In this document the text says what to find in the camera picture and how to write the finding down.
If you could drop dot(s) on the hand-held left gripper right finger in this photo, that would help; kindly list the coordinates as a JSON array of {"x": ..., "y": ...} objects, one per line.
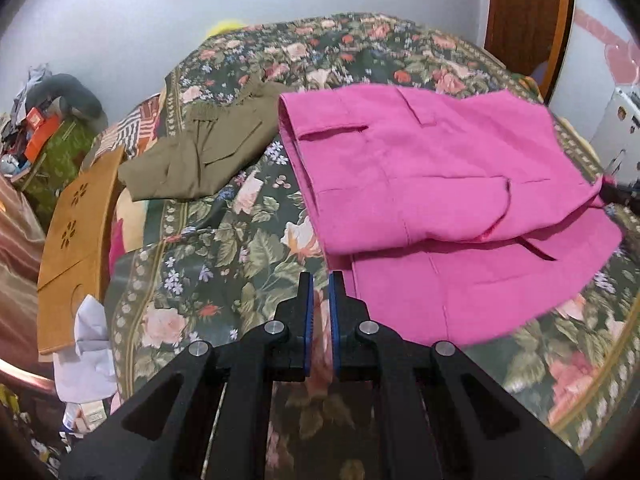
[{"x": 333, "y": 310}]

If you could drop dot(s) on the olive green pants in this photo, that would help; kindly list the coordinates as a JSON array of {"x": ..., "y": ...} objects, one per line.
[{"x": 210, "y": 150}]

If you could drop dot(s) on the striped patchwork cloth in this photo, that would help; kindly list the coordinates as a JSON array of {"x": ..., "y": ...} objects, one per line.
[{"x": 127, "y": 130}]

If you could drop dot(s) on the green patterned cloth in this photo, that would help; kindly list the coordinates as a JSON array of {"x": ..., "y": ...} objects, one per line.
[{"x": 55, "y": 165}]

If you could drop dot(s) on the floral bed blanket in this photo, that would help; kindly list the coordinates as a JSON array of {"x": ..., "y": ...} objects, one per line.
[{"x": 240, "y": 240}]

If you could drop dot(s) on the pink pants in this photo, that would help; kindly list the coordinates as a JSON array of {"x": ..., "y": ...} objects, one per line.
[{"x": 425, "y": 200}]

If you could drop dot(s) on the white crumpled paper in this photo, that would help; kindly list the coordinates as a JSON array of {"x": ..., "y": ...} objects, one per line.
[{"x": 85, "y": 350}]

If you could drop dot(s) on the grey neck pillow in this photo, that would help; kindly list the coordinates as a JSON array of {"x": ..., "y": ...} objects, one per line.
[{"x": 70, "y": 95}]

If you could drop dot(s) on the orange box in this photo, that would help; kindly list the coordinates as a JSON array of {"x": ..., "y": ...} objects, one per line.
[{"x": 37, "y": 132}]

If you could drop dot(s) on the wooden board with flower cutouts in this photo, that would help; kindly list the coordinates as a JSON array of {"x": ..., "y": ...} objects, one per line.
[{"x": 75, "y": 255}]

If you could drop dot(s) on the yellow object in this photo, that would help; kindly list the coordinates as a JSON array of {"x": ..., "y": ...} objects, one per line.
[{"x": 225, "y": 26}]

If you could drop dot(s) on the white appliance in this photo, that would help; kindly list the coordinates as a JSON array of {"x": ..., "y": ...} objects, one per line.
[{"x": 617, "y": 130}]

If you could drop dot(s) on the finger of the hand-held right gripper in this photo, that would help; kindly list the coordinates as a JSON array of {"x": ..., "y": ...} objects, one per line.
[{"x": 617, "y": 192}]

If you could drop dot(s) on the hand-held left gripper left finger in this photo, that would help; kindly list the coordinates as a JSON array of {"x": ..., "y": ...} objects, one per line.
[{"x": 309, "y": 310}]

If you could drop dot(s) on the wooden door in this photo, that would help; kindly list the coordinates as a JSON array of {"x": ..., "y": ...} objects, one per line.
[{"x": 530, "y": 20}]

